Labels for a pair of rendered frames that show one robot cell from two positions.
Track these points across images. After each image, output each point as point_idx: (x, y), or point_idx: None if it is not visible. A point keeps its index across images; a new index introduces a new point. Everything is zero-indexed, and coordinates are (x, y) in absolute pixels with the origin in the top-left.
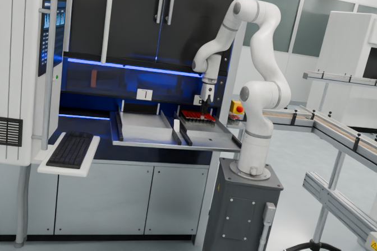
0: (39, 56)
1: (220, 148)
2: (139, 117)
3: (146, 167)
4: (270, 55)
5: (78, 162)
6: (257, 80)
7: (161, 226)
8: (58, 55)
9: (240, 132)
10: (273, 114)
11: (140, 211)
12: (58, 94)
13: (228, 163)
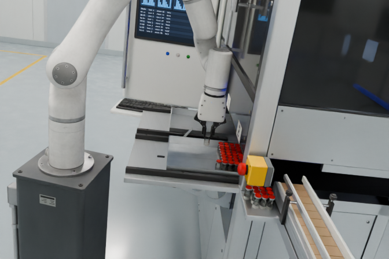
0: (135, 23)
1: (130, 155)
2: (223, 128)
3: (215, 194)
4: (80, 14)
5: (118, 104)
6: None
7: None
8: (189, 38)
9: None
10: None
11: (206, 244)
12: (197, 76)
13: (92, 155)
